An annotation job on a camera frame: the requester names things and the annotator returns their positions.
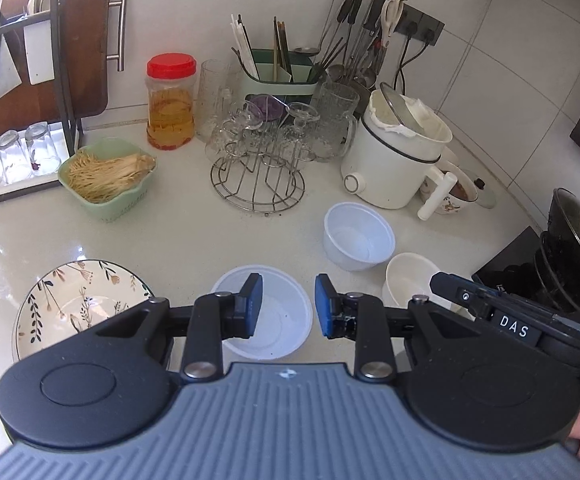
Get tall clear glass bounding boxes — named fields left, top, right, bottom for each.
left=197, top=60, right=233, bottom=143

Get white rack cutlery holder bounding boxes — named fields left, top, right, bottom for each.
left=22, top=0, right=56, bottom=86

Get green utensil holder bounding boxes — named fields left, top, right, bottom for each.
left=240, top=49, right=327, bottom=111

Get white chopsticks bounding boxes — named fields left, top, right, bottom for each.
left=230, top=14, right=259, bottom=81

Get floral ceramic mug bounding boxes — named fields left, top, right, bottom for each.
left=420, top=160, right=480, bottom=216

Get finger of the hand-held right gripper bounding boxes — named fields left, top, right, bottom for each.
left=430, top=271, right=503, bottom=318

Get white electric pot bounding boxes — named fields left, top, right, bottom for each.
left=341, top=87, right=458, bottom=221

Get pale enoki mushroom bundle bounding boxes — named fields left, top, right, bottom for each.
left=67, top=150, right=157, bottom=201

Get black wok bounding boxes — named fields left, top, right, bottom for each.
left=540, top=187, right=580, bottom=311

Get white cloth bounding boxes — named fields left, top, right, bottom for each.
left=370, top=91, right=453, bottom=141

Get wooden cutting board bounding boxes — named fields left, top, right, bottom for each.
left=0, top=0, right=129, bottom=121

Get black power outlet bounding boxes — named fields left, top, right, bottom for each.
left=400, top=2, right=445, bottom=46

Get black induction cooker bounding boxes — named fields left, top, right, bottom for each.
left=471, top=226, right=580, bottom=328

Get white cutting board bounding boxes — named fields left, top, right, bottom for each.
left=0, top=0, right=23, bottom=98

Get row of hanging utensils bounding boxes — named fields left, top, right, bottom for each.
left=310, top=0, right=403, bottom=91

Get small inverted glass cup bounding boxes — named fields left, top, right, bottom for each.
left=24, top=121, right=62, bottom=171
left=0, top=130, right=33, bottom=178

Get large patterned glass mug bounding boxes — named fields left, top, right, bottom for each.
left=315, top=81, right=359, bottom=161

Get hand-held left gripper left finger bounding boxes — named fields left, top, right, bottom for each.
left=92, top=272, right=264, bottom=381

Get white plastic bowl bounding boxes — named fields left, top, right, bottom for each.
left=210, top=266, right=315, bottom=361
left=323, top=202, right=397, bottom=272

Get red lid plastic jar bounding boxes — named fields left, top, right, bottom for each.
left=146, top=53, right=198, bottom=151

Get dark chopsticks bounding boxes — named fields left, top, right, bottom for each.
left=272, top=17, right=293, bottom=81

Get small glass lid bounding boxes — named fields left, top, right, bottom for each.
left=470, top=175, right=498, bottom=210

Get green plastic basket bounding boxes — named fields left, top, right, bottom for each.
left=57, top=137, right=158, bottom=223

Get white handled scissors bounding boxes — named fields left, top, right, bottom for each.
left=379, top=0, right=405, bottom=48

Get black power cable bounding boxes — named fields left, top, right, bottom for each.
left=394, top=35, right=421, bottom=93

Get white ceramic bowl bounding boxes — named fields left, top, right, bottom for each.
left=382, top=252, right=475, bottom=322

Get clear glass cup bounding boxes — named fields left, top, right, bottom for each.
left=232, top=102, right=271, bottom=156
left=205, top=110, right=243, bottom=161
left=280, top=102, right=321, bottom=161

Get glass pot lid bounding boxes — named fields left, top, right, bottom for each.
left=380, top=82, right=428, bottom=136

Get deep plate dark leaf print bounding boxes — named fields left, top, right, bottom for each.
left=12, top=259, right=155, bottom=361

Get white drip tray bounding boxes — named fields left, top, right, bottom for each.
left=0, top=160, right=66, bottom=211

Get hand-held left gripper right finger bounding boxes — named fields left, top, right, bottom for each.
left=315, top=274, right=490, bottom=381

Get wire cup rack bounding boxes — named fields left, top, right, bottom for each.
left=211, top=152, right=305, bottom=216

